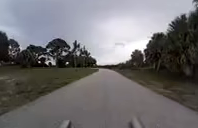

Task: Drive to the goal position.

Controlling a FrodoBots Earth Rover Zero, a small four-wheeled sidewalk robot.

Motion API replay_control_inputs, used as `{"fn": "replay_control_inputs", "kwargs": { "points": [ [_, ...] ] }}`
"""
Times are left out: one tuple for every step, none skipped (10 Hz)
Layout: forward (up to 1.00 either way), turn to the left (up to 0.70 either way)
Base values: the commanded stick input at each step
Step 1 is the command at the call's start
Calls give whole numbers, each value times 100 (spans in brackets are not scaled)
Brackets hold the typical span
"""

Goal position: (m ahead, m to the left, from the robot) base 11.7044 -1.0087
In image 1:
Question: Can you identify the robot's own part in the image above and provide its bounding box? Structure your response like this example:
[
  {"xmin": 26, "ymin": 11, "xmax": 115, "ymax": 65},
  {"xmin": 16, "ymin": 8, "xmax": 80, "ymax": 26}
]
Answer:
[
  {"xmin": 130, "ymin": 116, "xmax": 144, "ymax": 128},
  {"xmin": 59, "ymin": 119, "xmax": 72, "ymax": 128}
]

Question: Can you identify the grey paved road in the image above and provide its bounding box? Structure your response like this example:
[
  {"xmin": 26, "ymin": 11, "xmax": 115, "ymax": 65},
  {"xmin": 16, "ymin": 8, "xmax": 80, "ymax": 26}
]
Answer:
[{"xmin": 0, "ymin": 68, "xmax": 198, "ymax": 128}]

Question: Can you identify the row of trees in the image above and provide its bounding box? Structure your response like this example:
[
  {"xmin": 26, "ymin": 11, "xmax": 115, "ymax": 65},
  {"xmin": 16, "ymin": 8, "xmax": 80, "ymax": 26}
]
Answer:
[
  {"xmin": 118, "ymin": 0, "xmax": 198, "ymax": 84},
  {"xmin": 0, "ymin": 31, "xmax": 98, "ymax": 69}
]

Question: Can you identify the grass verge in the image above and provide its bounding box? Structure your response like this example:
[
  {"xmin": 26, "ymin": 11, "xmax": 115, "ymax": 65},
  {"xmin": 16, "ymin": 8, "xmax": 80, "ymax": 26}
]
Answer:
[{"xmin": 115, "ymin": 68, "xmax": 198, "ymax": 118}]

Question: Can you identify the grass field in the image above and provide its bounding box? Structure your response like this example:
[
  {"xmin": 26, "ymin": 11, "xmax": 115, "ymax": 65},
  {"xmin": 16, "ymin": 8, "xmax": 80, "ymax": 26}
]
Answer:
[{"xmin": 0, "ymin": 65, "xmax": 100, "ymax": 122}]

